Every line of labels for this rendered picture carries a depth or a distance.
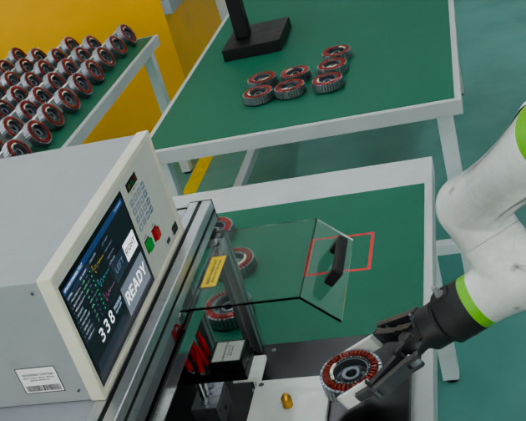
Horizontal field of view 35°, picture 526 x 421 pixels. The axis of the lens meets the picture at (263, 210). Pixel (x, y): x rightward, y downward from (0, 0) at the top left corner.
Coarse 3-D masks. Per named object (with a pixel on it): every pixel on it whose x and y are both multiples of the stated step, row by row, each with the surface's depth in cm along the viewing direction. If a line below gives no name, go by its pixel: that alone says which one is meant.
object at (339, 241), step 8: (336, 240) 146; (344, 240) 145; (336, 248) 143; (344, 248) 143; (336, 256) 140; (344, 256) 142; (336, 264) 139; (328, 272) 139; (336, 272) 137; (328, 280) 138; (336, 280) 138
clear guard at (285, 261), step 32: (288, 224) 154; (320, 224) 152; (256, 256) 147; (288, 256) 144; (320, 256) 144; (192, 288) 143; (224, 288) 141; (256, 288) 138; (288, 288) 136; (320, 288) 137
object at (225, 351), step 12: (216, 348) 151; (228, 348) 150; (240, 348) 149; (252, 348) 153; (216, 360) 148; (228, 360) 147; (240, 360) 147; (252, 360) 152; (264, 360) 151; (192, 372) 150; (216, 372) 149; (228, 372) 148; (240, 372) 147; (252, 372) 149; (180, 384) 151; (204, 384) 154; (204, 396) 153
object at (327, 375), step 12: (336, 360) 150; (348, 360) 150; (360, 360) 149; (372, 360) 147; (324, 372) 148; (336, 372) 150; (348, 372) 149; (360, 372) 147; (372, 372) 144; (324, 384) 146; (336, 384) 145; (348, 384) 144; (336, 396) 144; (372, 396) 144
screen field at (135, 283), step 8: (136, 264) 130; (144, 264) 133; (136, 272) 130; (144, 272) 133; (128, 280) 127; (136, 280) 130; (144, 280) 133; (128, 288) 126; (136, 288) 129; (144, 288) 132; (128, 296) 126; (136, 296) 129; (128, 304) 126; (136, 304) 128
